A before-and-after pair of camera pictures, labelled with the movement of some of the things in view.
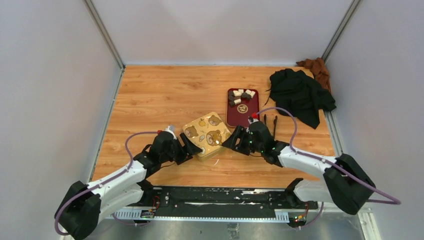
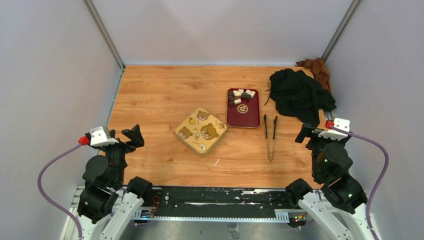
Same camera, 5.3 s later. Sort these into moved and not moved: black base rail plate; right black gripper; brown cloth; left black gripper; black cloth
Moved: right black gripper; left black gripper
Not moved: black cloth; black base rail plate; brown cloth
